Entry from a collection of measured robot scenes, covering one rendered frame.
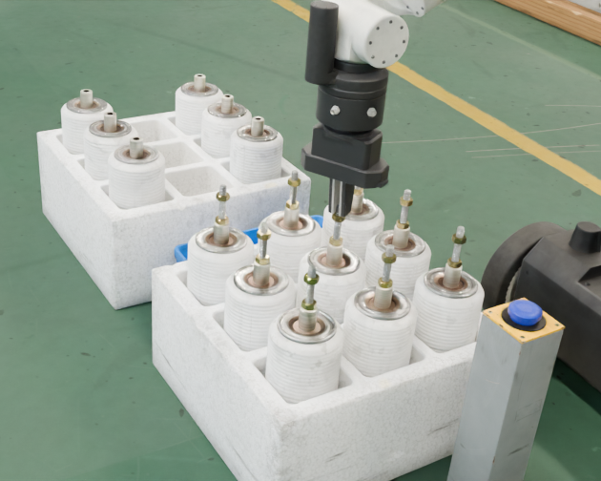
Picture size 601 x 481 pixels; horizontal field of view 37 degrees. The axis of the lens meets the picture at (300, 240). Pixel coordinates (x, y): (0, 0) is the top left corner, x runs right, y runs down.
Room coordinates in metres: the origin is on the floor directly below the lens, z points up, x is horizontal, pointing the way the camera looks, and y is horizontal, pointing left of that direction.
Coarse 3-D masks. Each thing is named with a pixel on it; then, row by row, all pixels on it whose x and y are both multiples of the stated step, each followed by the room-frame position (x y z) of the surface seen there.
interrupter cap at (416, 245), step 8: (384, 232) 1.20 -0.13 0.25; (392, 232) 1.20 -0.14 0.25; (376, 240) 1.17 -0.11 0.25; (384, 240) 1.17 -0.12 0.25; (392, 240) 1.18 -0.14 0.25; (408, 240) 1.18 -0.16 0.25; (416, 240) 1.18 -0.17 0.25; (384, 248) 1.15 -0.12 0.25; (400, 248) 1.16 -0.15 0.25; (408, 248) 1.16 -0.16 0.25; (416, 248) 1.16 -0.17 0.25; (424, 248) 1.16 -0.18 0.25; (400, 256) 1.13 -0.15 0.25; (408, 256) 1.13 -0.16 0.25
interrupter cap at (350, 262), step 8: (320, 248) 1.13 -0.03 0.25; (344, 248) 1.14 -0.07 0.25; (312, 256) 1.11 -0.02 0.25; (320, 256) 1.11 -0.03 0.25; (344, 256) 1.12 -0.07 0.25; (352, 256) 1.12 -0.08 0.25; (320, 264) 1.09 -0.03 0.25; (328, 264) 1.09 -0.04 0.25; (344, 264) 1.10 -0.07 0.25; (352, 264) 1.09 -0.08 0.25; (360, 264) 1.10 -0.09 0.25; (320, 272) 1.07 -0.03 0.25; (328, 272) 1.07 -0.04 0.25; (336, 272) 1.07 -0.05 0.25; (344, 272) 1.07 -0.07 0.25; (352, 272) 1.08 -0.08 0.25
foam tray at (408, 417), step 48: (192, 336) 1.04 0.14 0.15; (192, 384) 1.03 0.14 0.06; (240, 384) 0.92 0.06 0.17; (384, 384) 0.93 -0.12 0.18; (432, 384) 0.97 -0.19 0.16; (240, 432) 0.91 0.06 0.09; (288, 432) 0.84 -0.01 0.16; (336, 432) 0.88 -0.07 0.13; (384, 432) 0.93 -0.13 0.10; (432, 432) 0.98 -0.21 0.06; (240, 480) 0.91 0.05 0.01; (288, 480) 0.84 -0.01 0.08; (336, 480) 0.89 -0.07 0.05; (384, 480) 0.93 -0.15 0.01
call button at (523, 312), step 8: (512, 304) 0.91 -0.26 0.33; (520, 304) 0.91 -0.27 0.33; (528, 304) 0.91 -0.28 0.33; (536, 304) 0.91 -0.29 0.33; (512, 312) 0.90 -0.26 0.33; (520, 312) 0.89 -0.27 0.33; (528, 312) 0.90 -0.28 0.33; (536, 312) 0.90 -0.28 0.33; (512, 320) 0.90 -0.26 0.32; (520, 320) 0.89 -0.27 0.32; (528, 320) 0.89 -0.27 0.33; (536, 320) 0.89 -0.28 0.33
